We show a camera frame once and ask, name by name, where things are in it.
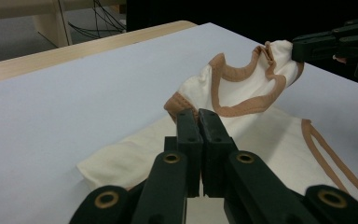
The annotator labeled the light wooden desk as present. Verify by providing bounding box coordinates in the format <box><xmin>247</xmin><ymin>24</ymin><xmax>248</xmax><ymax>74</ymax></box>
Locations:
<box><xmin>0</xmin><ymin>0</ymin><xmax>127</xmax><ymax>48</ymax></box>

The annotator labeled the black curtain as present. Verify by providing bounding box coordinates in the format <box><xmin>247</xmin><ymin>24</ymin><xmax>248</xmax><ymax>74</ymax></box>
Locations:
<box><xmin>125</xmin><ymin>0</ymin><xmax>358</xmax><ymax>90</ymax></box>

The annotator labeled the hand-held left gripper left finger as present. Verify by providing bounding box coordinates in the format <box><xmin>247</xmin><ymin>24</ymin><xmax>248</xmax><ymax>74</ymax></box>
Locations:
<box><xmin>131</xmin><ymin>109</ymin><xmax>203</xmax><ymax>224</ymax></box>

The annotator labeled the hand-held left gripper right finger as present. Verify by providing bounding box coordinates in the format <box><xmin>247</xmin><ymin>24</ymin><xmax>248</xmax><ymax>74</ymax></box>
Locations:
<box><xmin>199</xmin><ymin>109</ymin><xmax>321</xmax><ymax>224</ymax></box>

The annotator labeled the cream undershirt with tan trim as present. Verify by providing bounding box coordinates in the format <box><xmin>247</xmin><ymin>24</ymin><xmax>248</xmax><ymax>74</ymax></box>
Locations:
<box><xmin>76</xmin><ymin>39</ymin><xmax>358</xmax><ymax>209</ymax></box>

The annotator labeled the black cable bundle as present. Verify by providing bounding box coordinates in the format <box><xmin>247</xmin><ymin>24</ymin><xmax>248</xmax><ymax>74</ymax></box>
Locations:
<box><xmin>67</xmin><ymin>0</ymin><xmax>128</xmax><ymax>40</ymax></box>

